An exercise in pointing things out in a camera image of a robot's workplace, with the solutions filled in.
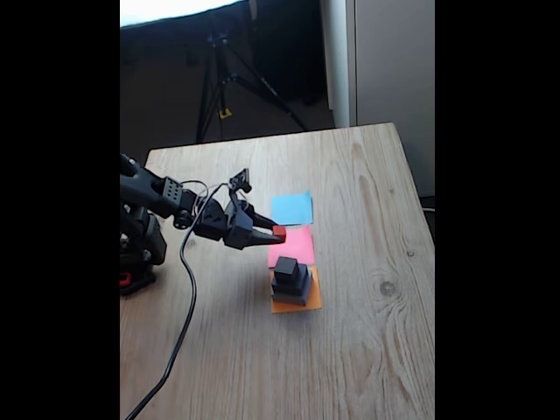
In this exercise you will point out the small red cube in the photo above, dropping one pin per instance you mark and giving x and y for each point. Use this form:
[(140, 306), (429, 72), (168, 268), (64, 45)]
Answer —
[(280, 232)]

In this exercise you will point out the small black cube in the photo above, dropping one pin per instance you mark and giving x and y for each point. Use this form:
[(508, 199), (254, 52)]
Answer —
[(284, 268)]

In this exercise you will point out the medium black block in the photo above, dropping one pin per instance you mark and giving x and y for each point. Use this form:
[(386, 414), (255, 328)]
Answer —
[(302, 282)]

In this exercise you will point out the large black block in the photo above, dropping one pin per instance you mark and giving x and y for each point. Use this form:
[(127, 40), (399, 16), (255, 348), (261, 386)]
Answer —
[(291, 299)]

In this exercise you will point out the blue paper sheet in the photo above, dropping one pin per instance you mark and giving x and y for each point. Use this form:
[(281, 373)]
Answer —
[(292, 210)]

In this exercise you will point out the pink paper sheet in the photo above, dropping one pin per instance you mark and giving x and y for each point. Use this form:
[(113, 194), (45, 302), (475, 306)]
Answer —
[(299, 249)]

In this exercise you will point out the orange paper sheet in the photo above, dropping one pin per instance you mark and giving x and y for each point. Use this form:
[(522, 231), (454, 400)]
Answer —
[(316, 302)]

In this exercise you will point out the yellow tripod tag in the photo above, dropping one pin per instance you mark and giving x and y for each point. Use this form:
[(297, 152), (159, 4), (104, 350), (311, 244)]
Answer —
[(225, 114)]

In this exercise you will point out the red base clamp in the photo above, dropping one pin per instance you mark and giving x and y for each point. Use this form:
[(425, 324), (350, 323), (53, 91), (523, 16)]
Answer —
[(124, 278)]

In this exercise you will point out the black tripod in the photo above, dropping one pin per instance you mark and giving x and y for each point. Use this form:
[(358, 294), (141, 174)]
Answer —
[(267, 87)]

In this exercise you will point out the white cabinet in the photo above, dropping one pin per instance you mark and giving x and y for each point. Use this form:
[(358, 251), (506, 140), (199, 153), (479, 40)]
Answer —
[(394, 65)]

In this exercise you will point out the bright white panel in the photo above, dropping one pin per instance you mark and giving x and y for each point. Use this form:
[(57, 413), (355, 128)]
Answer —
[(175, 9)]

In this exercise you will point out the bare circuit board camera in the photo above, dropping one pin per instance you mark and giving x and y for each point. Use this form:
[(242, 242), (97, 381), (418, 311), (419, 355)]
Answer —
[(240, 180)]

